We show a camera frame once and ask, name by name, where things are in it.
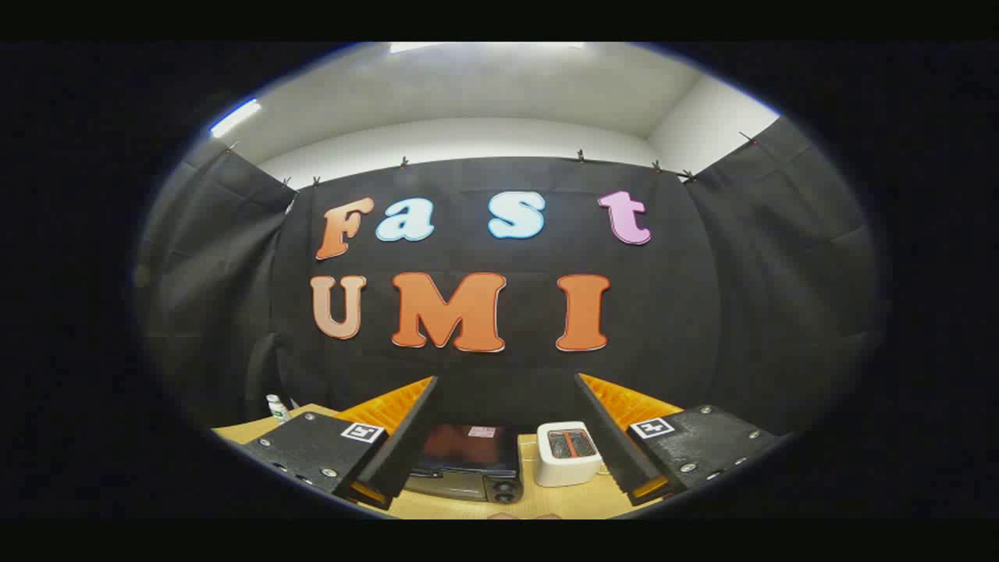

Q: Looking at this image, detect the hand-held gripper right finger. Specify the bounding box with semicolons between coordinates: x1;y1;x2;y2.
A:
575;372;785;508

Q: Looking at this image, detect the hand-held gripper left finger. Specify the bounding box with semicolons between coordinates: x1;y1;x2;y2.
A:
240;375;440;511

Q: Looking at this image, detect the black toaster oven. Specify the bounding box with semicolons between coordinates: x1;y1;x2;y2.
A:
404;423;525;504

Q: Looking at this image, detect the white pop-up toaster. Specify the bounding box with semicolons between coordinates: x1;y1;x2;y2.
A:
536;421;603;488

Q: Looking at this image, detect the ceiling light tube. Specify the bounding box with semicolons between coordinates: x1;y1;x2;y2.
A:
209;98;262;138

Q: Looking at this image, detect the ceiling light panel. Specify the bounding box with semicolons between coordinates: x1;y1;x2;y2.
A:
389;42;586;54

